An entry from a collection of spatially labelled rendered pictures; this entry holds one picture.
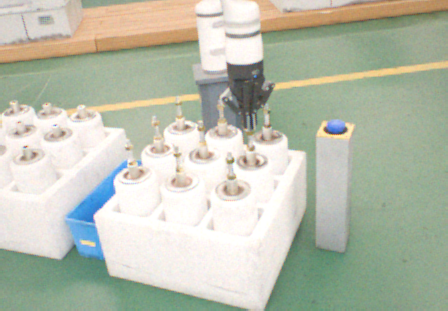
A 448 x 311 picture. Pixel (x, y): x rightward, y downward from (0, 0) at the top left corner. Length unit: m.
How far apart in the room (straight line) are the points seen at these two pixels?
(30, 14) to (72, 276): 2.02
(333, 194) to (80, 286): 0.63
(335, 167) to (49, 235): 0.71
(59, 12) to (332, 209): 2.21
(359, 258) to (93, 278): 0.64
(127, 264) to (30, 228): 0.28
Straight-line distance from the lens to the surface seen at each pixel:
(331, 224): 1.18
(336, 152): 1.07
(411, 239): 1.30
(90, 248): 1.28
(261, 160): 1.09
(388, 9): 3.18
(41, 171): 1.27
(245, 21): 0.94
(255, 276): 1.02
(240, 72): 0.96
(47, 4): 3.08
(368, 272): 1.19
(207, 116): 1.52
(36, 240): 1.34
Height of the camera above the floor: 0.81
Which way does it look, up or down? 29 degrees down
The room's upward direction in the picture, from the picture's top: 5 degrees counter-clockwise
